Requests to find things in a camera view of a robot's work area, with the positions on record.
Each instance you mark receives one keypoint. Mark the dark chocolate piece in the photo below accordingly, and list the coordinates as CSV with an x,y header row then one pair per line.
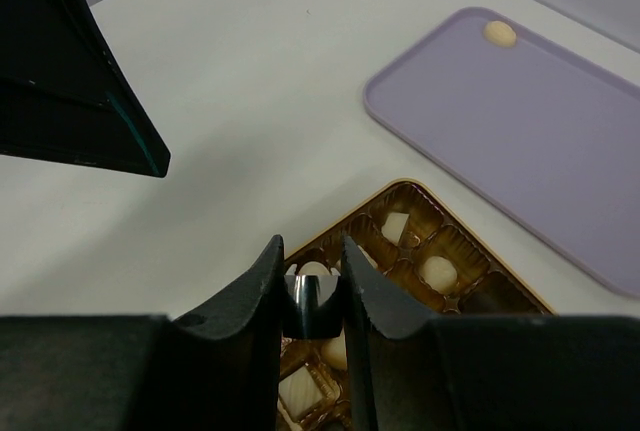
x,y
496,294

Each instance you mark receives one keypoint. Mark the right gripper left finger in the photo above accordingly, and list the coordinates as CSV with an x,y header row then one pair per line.
x,y
216,366

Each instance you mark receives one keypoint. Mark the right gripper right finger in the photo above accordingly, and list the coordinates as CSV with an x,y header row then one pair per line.
x,y
394,370

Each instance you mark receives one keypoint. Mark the white chocolate piece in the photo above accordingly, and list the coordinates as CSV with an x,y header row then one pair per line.
x,y
500,34
300,394
369,258
394,226
333,353
440,274
313,268

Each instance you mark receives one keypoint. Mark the purple plastic tray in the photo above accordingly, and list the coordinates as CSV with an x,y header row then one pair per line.
x,y
546,136

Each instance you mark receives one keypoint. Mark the gold chocolate box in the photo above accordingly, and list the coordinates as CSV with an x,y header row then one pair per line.
x,y
432,230

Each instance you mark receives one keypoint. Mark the white tongs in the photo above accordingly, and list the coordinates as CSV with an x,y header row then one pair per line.
x,y
312,308

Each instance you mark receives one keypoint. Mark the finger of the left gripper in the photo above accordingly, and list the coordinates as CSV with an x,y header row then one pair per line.
x,y
64,98

